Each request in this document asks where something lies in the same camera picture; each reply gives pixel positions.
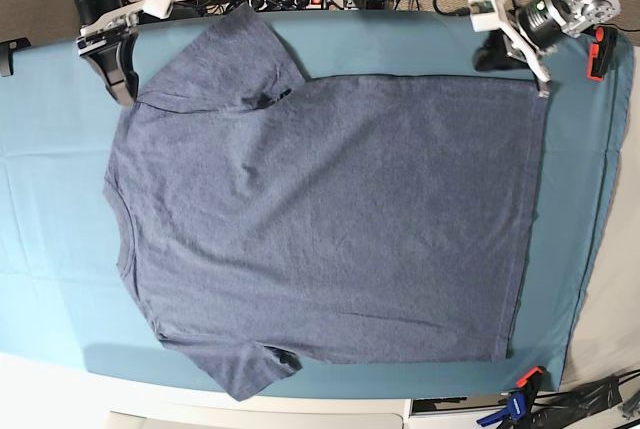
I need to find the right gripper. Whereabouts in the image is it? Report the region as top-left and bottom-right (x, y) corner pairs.
(76, 2), (142, 106)

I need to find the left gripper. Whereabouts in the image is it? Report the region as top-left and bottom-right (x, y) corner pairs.
(473, 0), (559, 98)

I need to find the blue-grey T-shirt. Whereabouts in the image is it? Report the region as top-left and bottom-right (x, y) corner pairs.
(104, 7), (546, 400)

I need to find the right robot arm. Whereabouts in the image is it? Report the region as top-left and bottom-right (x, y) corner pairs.
(73, 0), (139, 106)

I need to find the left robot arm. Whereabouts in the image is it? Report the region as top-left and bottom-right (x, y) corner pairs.
(467, 0), (621, 97)

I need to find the orange black clamp top right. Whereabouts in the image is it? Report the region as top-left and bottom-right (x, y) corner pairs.
(586, 26), (618, 82)

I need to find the black clamp left edge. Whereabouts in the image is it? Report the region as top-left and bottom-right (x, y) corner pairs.
(0, 37), (31, 77)

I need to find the orange blue clamp bottom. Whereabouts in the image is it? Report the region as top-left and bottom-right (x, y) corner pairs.
(476, 366), (546, 428)

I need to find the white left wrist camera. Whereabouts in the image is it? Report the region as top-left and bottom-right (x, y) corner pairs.
(467, 0), (500, 33)

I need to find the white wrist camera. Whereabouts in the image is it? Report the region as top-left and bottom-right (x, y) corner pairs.
(467, 0), (500, 33)
(141, 0), (175, 20)

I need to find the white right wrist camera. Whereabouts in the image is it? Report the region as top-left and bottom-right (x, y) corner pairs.
(141, 0), (175, 20)

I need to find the power strip with red switch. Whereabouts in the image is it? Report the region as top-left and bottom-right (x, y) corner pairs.
(248, 0), (344, 12)

